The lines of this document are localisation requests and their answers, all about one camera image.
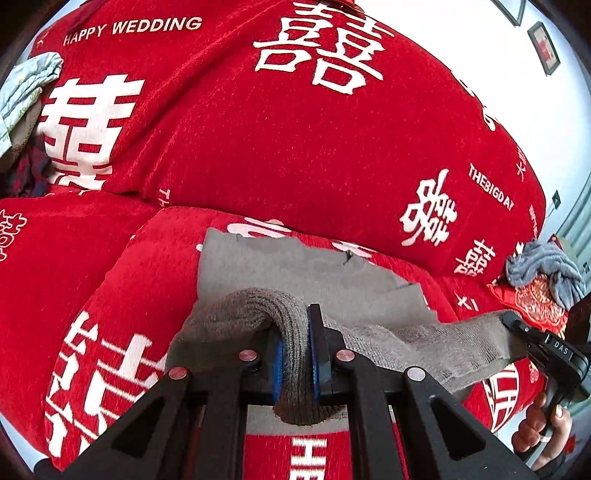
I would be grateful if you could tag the red embroidered cushion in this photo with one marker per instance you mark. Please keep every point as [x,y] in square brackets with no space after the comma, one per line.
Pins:
[538,300]

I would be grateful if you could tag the wall socket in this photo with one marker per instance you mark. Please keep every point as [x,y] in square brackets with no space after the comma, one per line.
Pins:
[556,198]

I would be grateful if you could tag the person's right hand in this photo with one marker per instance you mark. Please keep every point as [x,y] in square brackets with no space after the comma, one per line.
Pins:
[531,424]

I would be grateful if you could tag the dark plaid cloth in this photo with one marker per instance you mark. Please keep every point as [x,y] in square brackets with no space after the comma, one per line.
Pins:
[32,170]

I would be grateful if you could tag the framed wall picture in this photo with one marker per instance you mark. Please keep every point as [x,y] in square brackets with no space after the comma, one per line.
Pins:
[545,46]
[510,10]

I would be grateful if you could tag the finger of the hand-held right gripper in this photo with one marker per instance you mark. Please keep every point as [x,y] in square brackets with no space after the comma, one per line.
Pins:
[519,327]

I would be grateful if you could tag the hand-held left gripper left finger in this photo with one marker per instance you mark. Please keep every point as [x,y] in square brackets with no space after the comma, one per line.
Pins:
[277,364]

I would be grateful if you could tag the blue grey crumpled cloth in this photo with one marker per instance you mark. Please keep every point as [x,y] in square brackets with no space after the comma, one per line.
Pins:
[545,263]

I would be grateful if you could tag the grey knit sweater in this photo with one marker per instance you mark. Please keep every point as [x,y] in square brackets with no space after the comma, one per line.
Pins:
[415,341]

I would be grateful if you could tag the person's right forearm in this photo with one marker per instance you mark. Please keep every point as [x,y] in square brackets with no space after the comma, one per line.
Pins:
[551,468]

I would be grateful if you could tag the pale green patterned cloth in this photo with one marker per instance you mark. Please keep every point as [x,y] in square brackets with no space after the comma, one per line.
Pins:
[23,87]

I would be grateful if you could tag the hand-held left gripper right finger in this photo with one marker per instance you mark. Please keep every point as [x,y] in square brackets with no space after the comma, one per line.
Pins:
[316,360]

